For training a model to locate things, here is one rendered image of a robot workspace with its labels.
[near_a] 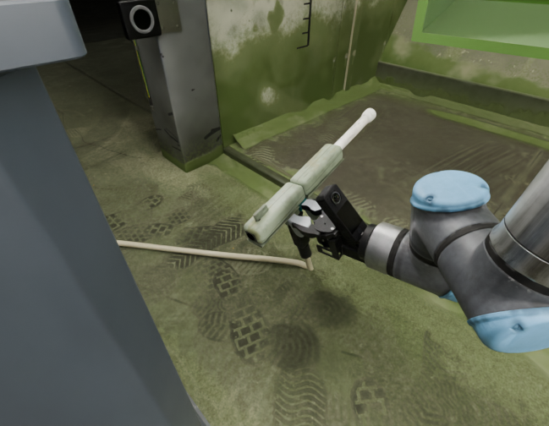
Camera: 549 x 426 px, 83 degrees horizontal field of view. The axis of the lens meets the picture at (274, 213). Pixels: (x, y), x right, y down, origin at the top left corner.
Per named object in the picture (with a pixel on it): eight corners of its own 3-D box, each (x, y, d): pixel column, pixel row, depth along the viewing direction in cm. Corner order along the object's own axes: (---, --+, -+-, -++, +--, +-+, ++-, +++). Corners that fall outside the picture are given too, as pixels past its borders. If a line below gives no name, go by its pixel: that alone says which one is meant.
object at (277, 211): (284, 294, 73) (253, 227, 58) (269, 286, 76) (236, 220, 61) (382, 172, 94) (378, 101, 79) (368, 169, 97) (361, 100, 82)
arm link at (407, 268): (491, 237, 48) (479, 276, 54) (409, 214, 55) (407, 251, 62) (472, 281, 43) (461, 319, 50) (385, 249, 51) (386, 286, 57)
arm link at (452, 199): (522, 207, 35) (497, 274, 43) (468, 155, 44) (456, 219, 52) (436, 224, 36) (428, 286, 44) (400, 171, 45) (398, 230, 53)
